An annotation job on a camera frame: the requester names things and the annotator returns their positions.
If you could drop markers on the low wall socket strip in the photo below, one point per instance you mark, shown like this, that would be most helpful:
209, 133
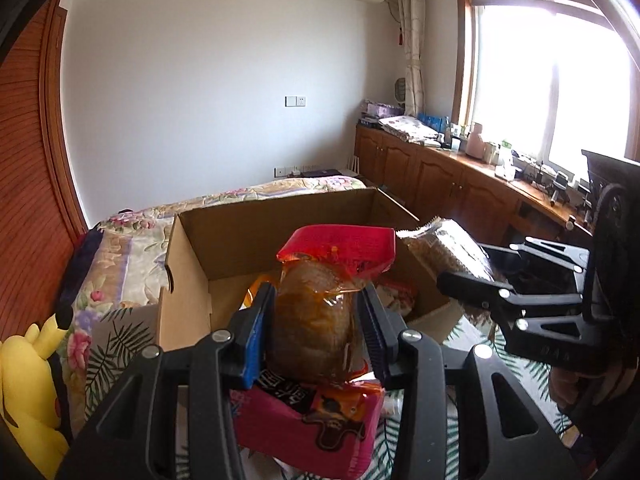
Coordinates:
297, 169

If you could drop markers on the white chicken feet packet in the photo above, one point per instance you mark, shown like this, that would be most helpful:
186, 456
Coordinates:
400, 296

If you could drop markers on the folded printed cloth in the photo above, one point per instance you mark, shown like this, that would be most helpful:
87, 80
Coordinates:
407, 127

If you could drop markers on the wooden louvered wardrobe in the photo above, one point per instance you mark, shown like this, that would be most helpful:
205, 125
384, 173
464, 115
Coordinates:
30, 185

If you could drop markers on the beige patterned curtain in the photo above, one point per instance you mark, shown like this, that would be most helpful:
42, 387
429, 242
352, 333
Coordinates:
412, 40

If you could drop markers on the floral quilt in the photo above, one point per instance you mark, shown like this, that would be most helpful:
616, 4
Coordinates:
130, 230

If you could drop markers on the wooden framed window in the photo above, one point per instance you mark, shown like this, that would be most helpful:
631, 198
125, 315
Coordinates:
550, 85

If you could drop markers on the pink bottle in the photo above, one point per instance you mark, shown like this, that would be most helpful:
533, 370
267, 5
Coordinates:
475, 140

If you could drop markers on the yellow plush toy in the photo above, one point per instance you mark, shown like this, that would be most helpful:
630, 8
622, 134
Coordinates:
25, 385

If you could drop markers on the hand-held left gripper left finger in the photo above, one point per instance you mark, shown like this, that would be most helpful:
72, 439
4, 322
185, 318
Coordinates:
252, 342

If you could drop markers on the brown orange foil wrapper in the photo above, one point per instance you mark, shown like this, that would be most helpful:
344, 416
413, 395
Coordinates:
252, 292

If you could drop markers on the clear brown cracker packet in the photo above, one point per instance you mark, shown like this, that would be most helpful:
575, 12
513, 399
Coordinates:
450, 245

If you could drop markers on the wooden low cabinet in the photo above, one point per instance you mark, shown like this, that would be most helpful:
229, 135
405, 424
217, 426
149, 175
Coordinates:
430, 180

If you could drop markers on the small round fan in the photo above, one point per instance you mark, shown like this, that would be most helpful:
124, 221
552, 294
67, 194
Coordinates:
400, 90

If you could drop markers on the green capped bottle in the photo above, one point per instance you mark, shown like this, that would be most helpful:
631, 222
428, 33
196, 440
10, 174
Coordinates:
507, 160

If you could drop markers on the pink snack packet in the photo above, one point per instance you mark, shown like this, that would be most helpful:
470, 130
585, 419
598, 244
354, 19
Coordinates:
280, 415

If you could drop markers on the leaf print blanket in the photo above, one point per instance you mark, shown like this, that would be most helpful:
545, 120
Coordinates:
115, 340

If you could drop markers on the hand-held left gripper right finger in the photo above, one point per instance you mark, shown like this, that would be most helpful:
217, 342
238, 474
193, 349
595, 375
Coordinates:
377, 340

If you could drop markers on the brown cardboard box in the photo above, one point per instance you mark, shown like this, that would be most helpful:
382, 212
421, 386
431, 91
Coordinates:
210, 240

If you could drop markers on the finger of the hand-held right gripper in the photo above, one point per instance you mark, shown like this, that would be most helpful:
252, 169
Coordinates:
465, 285
550, 252

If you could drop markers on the blue box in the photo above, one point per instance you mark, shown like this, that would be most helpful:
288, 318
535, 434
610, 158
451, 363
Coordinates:
432, 121

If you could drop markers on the red chicken drumstick packet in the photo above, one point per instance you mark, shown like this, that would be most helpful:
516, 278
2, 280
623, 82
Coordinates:
310, 320

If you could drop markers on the person's right hand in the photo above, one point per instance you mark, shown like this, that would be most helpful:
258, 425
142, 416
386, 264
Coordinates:
562, 385

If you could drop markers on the white wall socket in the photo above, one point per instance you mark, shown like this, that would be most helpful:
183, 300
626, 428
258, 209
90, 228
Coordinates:
295, 101

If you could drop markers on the purple box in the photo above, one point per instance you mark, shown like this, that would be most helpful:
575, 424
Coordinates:
380, 109

